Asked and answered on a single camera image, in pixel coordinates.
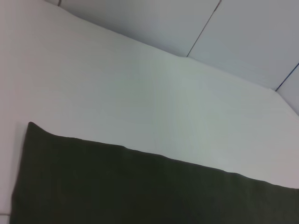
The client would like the dark green FREE t-shirt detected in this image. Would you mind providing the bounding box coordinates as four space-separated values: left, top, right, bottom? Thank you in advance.
9 121 299 224

